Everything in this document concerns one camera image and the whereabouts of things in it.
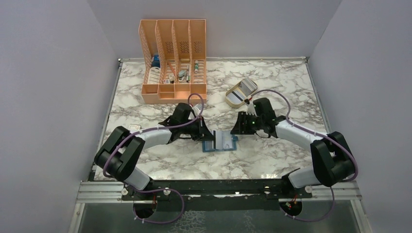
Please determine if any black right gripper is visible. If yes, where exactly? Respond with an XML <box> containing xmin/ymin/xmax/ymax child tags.
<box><xmin>230</xmin><ymin>111</ymin><xmax>264</xmax><ymax>135</ymax></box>

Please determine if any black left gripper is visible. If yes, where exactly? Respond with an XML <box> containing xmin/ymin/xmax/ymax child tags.
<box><xmin>180</xmin><ymin>116</ymin><xmax>216</xmax><ymax>142</ymax></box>

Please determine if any stack of credit cards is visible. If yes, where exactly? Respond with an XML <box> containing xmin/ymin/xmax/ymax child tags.
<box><xmin>226</xmin><ymin>79</ymin><xmax>258</xmax><ymax>104</ymax></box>

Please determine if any blue leather card holder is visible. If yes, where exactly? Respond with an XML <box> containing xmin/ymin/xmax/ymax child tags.
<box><xmin>202</xmin><ymin>131</ymin><xmax>239</xmax><ymax>152</ymax></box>

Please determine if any silver VIP credit card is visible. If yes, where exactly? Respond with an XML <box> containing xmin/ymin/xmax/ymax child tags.
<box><xmin>214</xmin><ymin>131</ymin><xmax>233</xmax><ymax>150</ymax></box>

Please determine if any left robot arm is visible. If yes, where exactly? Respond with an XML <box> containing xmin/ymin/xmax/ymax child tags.
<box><xmin>94</xmin><ymin>103</ymin><xmax>215</xmax><ymax>200</ymax></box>

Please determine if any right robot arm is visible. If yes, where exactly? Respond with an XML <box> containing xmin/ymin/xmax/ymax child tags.
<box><xmin>230</xmin><ymin>98</ymin><xmax>355</xmax><ymax>198</ymax></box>

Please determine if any white red card box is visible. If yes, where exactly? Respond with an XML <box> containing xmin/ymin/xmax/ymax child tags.
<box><xmin>128</xmin><ymin>124</ymin><xmax>141</xmax><ymax>133</ymax></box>

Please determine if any beige oval tray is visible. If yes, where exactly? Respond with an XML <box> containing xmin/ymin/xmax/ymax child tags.
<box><xmin>224</xmin><ymin>78</ymin><xmax>259</xmax><ymax>109</ymax></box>

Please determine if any blue white bottle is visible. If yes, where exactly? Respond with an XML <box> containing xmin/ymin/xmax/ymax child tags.
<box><xmin>149</xmin><ymin>54</ymin><xmax>161</xmax><ymax>79</ymax></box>

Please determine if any white green glue stick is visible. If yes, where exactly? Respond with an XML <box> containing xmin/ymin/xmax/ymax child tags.
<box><xmin>194</xmin><ymin>60</ymin><xmax>199</xmax><ymax>73</ymax></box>

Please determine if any orange plastic desk organizer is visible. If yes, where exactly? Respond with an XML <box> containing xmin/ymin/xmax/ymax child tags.
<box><xmin>138</xmin><ymin>19</ymin><xmax>207</xmax><ymax>104</ymax></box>

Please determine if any black metal base rail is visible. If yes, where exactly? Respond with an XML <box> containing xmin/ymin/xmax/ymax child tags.
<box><xmin>76</xmin><ymin>178</ymin><xmax>363</xmax><ymax>204</ymax></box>

